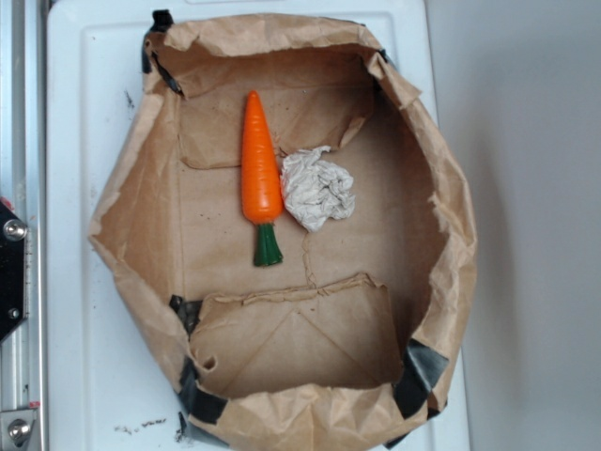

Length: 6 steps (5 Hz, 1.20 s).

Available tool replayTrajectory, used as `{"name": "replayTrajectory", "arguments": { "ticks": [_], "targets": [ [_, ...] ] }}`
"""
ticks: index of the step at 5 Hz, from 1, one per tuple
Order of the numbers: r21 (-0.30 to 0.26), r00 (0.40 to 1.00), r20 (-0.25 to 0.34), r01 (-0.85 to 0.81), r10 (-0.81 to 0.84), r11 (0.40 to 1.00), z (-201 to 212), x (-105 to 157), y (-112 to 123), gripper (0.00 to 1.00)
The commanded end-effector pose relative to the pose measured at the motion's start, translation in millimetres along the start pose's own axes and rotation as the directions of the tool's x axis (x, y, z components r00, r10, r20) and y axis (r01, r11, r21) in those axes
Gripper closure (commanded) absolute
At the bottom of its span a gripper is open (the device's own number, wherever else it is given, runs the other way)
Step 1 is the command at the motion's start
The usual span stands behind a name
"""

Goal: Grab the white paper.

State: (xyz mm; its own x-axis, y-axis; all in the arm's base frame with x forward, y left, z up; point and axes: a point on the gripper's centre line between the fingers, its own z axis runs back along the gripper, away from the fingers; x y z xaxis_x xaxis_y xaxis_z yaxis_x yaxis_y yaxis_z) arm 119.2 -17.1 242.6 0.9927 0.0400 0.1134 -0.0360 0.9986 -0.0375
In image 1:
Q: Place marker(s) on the black tape front left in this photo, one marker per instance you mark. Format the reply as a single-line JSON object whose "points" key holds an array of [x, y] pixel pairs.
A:
{"points": [[202, 409]]}

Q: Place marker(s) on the aluminium frame rail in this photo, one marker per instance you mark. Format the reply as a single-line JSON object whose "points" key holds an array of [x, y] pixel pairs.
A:
{"points": [[23, 108]]}

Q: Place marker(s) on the black tape front right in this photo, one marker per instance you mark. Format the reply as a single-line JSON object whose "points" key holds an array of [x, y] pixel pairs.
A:
{"points": [[423, 368]]}

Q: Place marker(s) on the black tape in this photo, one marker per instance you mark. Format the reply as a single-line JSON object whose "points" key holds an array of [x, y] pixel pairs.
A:
{"points": [[423, 368], [202, 409], [154, 37]]}

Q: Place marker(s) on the black tape rear left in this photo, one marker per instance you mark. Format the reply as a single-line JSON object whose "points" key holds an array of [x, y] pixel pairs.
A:
{"points": [[154, 37]]}

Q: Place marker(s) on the orange plastic toy carrot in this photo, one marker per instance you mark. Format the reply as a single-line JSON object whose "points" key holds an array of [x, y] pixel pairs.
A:
{"points": [[261, 197]]}

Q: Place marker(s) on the brown paper bag tray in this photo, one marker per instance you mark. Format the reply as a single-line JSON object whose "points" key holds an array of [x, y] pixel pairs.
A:
{"points": [[306, 351]]}

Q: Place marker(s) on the black bracket plate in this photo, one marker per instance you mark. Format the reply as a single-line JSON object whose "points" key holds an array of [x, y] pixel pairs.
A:
{"points": [[12, 268]]}

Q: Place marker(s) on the white paper ball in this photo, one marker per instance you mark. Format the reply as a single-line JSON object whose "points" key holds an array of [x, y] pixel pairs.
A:
{"points": [[314, 190]]}

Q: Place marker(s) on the silver corner bracket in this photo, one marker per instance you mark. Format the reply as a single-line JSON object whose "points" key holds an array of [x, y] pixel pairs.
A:
{"points": [[19, 430]]}

